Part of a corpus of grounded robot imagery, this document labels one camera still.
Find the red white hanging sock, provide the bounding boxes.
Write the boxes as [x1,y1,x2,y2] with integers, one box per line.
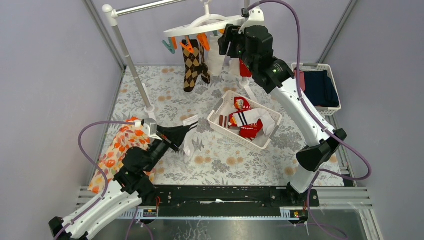
[229,58,252,78]

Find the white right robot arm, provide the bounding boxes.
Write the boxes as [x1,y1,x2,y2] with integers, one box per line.
[218,24,347,206]

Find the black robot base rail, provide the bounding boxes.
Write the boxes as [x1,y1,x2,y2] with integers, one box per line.
[122,185,320,221]

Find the floral patterned table mat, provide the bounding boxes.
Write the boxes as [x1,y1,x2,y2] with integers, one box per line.
[99,65,345,187]

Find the red dotted sock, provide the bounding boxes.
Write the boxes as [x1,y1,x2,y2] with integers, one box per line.
[239,119,263,141]

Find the pink folded cloth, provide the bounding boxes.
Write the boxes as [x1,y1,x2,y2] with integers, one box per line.
[293,68,306,92]

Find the dark navy folded cloth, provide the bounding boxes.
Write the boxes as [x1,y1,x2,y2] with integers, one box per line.
[304,70,340,108]

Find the silver drying rack frame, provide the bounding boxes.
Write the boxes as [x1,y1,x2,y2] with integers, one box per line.
[102,0,258,120]

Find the white basket with dark clothes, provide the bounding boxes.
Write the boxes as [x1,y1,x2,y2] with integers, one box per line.
[291,63,342,117]

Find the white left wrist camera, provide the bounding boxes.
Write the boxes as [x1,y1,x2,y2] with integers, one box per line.
[134,118,160,140]

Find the brown argyle sock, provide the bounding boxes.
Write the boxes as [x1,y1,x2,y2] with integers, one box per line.
[182,39,211,93]

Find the orange clothes clip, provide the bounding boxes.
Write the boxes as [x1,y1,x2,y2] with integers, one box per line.
[196,33,210,51]
[179,35,195,54]

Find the orange floral cloth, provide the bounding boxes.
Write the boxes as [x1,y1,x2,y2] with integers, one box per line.
[88,117,151,194]

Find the brown striped sock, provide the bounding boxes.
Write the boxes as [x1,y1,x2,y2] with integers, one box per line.
[219,115,231,129]

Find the white sock with black stripes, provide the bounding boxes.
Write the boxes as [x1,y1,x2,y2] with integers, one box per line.
[183,115,199,157]

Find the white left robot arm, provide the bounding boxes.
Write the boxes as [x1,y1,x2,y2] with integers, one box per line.
[48,118,198,240]

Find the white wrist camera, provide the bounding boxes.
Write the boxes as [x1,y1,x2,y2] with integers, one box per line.
[134,118,160,140]
[238,6,265,34]

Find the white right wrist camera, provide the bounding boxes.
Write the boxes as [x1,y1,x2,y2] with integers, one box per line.
[238,6,265,34]

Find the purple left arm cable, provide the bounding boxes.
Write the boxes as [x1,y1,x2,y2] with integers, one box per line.
[54,120,140,240]

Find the red santa sock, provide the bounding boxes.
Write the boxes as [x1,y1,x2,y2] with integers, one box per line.
[233,97,252,112]

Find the white round clip hanger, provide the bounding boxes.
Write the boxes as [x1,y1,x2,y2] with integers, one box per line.
[163,0,245,38]

